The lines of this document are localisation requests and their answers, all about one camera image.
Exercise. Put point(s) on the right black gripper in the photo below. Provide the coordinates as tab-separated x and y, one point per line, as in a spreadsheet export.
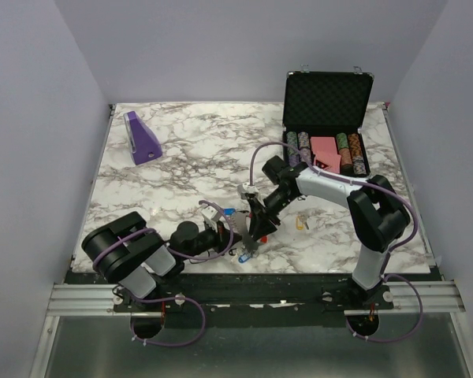
259	219

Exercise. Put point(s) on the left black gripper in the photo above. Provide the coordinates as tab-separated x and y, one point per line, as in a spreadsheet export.
224	237

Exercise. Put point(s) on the red keyring with keys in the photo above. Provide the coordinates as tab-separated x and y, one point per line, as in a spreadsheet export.
242	241

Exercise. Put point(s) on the yellow tagged key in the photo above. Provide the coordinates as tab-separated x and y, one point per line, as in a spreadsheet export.
301	223

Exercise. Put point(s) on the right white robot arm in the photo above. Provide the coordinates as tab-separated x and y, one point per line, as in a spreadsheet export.
379	215

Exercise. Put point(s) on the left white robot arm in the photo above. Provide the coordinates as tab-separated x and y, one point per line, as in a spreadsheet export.
128	253

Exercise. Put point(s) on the blue key tag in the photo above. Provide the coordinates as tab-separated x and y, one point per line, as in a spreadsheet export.
244	257

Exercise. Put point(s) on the pink playing card deck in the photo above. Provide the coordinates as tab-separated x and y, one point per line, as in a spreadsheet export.
324	149

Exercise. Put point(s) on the purple wedge-shaped box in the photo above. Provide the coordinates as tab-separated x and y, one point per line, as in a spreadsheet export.
142	141

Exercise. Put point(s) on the black poker chip case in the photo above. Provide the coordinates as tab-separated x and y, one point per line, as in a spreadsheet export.
326	104

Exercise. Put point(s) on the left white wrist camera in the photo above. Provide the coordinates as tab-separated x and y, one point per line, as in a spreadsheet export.
211	217

